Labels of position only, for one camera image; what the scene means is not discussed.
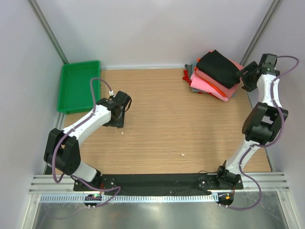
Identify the black t shirt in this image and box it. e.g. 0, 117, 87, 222
196, 50, 240, 89

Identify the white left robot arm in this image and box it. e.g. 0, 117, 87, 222
43, 91, 132, 191

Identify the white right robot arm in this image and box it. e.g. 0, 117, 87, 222
214, 53, 288, 189

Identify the folded salmon pink t shirt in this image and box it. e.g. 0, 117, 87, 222
190, 50, 244, 102

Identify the folded orange t shirt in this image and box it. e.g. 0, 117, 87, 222
191, 58, 228, 102

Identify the green plastic bin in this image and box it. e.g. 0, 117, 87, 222
57, 61, 101, 115

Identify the folded light pink t shirt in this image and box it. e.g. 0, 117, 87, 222
190, 73, 229, 102

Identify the folded grey t shirt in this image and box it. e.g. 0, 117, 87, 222
184, 62, 197, 74

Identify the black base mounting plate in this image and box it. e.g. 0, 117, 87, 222
86, 173, 244, 194

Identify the folded red t shirt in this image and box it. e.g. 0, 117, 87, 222
183, 70, 192, 85

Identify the right aluminium corner post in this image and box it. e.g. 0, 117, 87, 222
240, 0, 283, 65

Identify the aluminium corner post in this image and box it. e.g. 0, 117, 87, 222
240, 0, 283, 65
28, 0, 69, 64

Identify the white slotted cable duct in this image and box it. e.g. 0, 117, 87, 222
40, 193, 218, 203

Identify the aluminium frame rail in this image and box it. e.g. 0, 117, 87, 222
28, 172, 290, 194

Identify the left aluminium corner post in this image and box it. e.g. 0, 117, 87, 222
28, 0, 69, 64

